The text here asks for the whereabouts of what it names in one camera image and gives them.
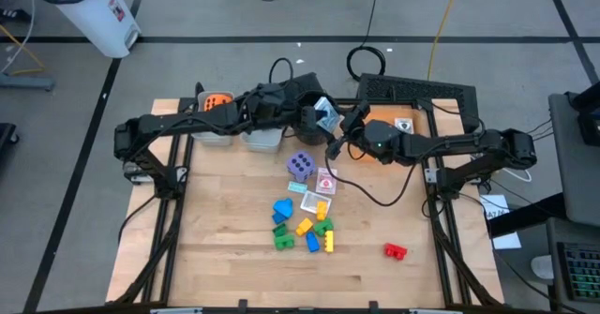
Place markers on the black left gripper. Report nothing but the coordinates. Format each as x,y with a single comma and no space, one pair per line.
274,110

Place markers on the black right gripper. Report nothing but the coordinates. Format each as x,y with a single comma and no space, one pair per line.
379,140

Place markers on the blue playing card box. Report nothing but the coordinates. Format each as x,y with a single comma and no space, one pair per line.
328,117

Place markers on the purple foam die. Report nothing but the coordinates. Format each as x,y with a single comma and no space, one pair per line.
300,166

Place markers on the red playing card box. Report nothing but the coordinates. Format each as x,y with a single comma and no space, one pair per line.
326,181

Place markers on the teal toy brick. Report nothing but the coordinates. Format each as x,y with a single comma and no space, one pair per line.
297,187

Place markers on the small yellow toy brick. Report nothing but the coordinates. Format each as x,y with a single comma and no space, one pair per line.
322,210

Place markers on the light blue toy block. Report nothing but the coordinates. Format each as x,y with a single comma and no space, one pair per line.
283,207

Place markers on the orange foam die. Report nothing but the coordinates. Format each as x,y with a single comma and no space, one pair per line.
215,102

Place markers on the long yellow toy brick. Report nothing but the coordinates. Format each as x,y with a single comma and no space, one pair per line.
329,241

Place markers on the red toy brick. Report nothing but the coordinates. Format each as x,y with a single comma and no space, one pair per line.
396,251

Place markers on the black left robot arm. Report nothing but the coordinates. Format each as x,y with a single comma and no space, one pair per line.
187,122

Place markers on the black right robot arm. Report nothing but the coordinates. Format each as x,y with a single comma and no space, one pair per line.
469,145

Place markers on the black bucket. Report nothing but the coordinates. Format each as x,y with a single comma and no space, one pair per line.
311,136

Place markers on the black triangular plate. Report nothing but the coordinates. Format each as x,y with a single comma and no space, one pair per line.
311,83

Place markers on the orange translucent tray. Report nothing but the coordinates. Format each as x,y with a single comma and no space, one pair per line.
382,113

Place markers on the grey plastic bin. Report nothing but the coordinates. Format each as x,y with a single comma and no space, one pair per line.
265,140
213,140

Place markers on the medium green toy brick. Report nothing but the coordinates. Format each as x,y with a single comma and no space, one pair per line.
323,226

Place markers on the black perforated panel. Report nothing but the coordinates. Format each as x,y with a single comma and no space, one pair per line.
436,89

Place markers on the yellow round-stud toy brick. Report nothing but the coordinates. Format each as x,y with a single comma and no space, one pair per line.
304,226

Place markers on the dark blue toy brick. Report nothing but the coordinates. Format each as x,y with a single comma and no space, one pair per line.
278,219

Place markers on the small green toy brick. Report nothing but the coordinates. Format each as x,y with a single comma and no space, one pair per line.
280,230

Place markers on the blue hollow toy brick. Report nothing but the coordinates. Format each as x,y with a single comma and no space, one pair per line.
312,242

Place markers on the large green toy brick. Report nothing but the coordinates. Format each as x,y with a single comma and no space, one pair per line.
284,242

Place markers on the white paper sheet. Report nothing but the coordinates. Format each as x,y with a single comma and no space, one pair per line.
494,206
507,241

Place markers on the dark grey keyboard desk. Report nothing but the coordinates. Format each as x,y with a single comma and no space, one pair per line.
552,232

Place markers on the white computer mouse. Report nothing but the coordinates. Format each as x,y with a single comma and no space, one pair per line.
542,267

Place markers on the white trash bin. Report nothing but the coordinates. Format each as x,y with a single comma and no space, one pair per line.
94,9

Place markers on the black device on desk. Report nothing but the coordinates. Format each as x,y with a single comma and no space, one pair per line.
588,117

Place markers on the backlit keyboard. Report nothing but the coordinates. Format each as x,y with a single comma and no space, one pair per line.
581,272

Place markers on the grey floor stand base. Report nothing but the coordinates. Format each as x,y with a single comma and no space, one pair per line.
23,82

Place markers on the black floor object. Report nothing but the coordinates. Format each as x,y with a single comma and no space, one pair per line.
7,133

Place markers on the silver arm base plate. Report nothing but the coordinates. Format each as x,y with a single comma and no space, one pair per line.
133,178
431,174

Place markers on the black aluminium table frame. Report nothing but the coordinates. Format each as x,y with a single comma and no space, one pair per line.
304,310

